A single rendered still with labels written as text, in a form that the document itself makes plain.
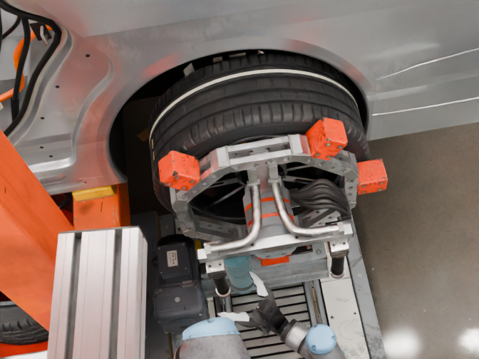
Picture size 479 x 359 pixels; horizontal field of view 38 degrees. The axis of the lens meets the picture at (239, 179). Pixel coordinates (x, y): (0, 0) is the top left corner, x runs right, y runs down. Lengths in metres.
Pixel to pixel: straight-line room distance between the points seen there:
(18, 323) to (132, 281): 1.78
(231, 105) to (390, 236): 1.30
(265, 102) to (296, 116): 0.09
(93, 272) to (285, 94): 1.21
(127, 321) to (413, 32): 1.34
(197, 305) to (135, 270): 1.71
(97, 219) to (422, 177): 1.45
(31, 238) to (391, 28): 1.03
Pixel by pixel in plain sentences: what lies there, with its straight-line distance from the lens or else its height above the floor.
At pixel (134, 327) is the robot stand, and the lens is 0.72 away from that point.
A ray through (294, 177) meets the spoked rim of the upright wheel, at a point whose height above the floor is 0.80.
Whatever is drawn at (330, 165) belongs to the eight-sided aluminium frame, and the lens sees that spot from 1.92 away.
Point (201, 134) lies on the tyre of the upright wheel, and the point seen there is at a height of 1.14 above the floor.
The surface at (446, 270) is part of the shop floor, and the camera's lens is 2.94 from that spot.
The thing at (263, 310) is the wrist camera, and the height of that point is 0.92.
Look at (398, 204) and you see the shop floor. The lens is 3.03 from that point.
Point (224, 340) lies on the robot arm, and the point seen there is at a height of 1.27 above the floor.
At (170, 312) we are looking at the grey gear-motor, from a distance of 2.46.
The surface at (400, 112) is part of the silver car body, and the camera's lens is 2.19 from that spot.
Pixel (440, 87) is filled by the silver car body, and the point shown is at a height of 0.99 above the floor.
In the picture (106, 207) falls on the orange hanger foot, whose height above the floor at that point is 0.68.
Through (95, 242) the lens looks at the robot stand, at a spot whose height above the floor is 2.03.
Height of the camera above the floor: 2.70
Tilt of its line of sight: 61 degrees down
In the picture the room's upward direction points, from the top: 12 degrees counter-clockwise
